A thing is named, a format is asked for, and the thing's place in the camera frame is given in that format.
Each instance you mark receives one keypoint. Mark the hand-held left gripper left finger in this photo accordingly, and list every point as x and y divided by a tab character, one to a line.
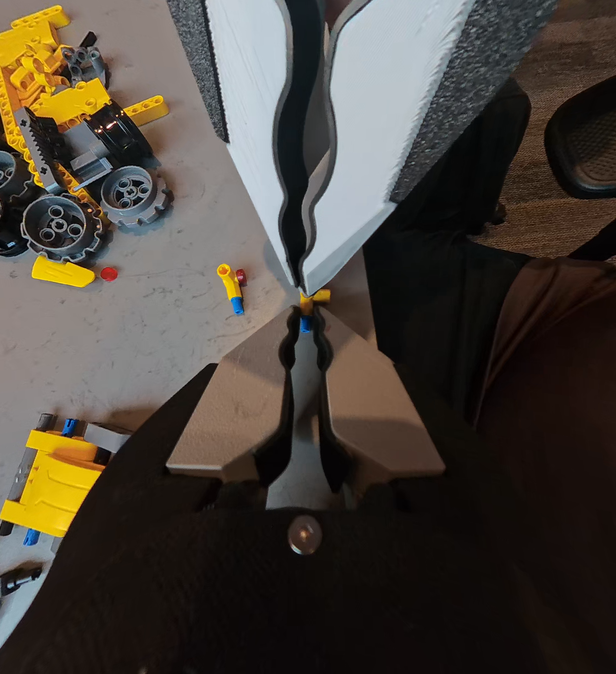
234	416

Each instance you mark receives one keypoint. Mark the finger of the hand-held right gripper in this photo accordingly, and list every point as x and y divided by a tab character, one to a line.
381	105
250	105

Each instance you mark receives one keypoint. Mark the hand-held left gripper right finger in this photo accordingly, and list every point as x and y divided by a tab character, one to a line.
376	416

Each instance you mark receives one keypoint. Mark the yellow connector with blue pin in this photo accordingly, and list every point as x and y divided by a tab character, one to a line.
228	284

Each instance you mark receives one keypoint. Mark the yellow angle connector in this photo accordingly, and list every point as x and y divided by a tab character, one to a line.
316	296

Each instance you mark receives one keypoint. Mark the grey desk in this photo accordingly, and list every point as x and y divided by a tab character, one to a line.
155	342

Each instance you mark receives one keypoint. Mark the black backpack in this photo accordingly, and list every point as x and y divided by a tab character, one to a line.
471	158

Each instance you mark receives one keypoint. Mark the person's black trouser legs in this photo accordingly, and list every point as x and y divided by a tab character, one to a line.
434	316

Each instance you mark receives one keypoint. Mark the black office chair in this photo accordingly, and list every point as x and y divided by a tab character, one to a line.
597	142

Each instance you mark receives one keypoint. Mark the person's brown shirt torso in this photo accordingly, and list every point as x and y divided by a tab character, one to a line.
550	421

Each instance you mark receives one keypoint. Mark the yellow and grey hood assembly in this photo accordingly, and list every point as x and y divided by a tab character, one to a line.
55	484

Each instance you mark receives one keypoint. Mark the yellow vehicle chassis assembly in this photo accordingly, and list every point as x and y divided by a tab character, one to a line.
50	79

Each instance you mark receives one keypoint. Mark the cluster of grey sprocket wheels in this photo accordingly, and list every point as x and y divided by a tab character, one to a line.
63	226

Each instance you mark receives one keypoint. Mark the yellow curved panel piece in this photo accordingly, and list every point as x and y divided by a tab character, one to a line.
60	271

